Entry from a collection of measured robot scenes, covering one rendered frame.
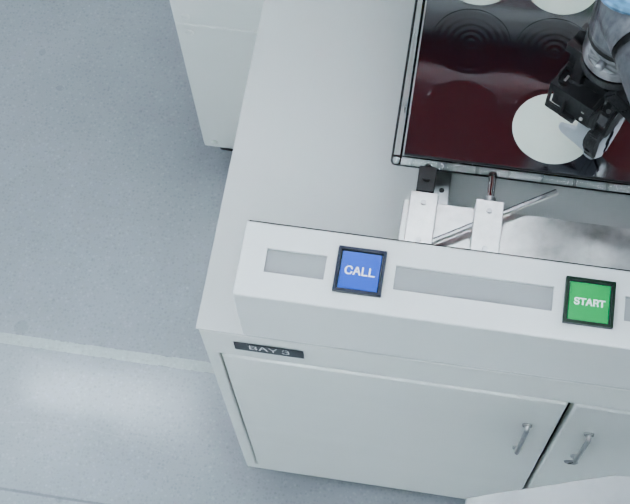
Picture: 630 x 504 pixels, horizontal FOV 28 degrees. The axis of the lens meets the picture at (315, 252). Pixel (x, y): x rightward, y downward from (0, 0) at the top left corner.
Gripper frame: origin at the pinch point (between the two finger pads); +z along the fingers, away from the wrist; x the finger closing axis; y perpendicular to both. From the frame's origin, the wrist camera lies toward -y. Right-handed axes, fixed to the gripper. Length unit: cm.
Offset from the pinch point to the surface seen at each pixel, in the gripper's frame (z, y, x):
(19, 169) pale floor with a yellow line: 91, 105, 28
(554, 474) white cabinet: 56, -17, 21
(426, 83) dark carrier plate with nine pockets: 1.5, 23.0, 4.7
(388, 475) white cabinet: 73, 5, 34
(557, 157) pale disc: 1.4, 3.9, 3.0
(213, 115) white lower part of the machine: 70, 73, 1
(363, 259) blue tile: -4.9, 12.3, 30.7
